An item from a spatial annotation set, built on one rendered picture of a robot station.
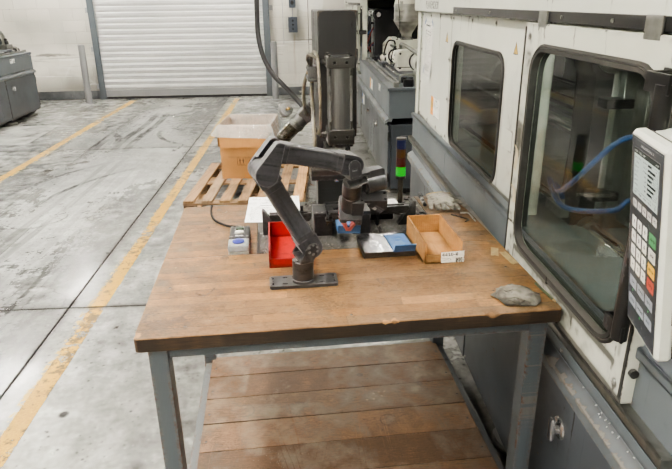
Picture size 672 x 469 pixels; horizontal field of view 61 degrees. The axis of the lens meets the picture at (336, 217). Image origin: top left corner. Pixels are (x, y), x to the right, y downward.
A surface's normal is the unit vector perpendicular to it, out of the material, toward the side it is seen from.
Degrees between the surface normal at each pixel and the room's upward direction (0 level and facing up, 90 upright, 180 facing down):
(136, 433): 0
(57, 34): 90
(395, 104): 90
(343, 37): 90
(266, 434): 0
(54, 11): 90
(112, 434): 0
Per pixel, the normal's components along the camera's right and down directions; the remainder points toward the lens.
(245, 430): -0.01, -0.93
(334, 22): 0.11, 0.35
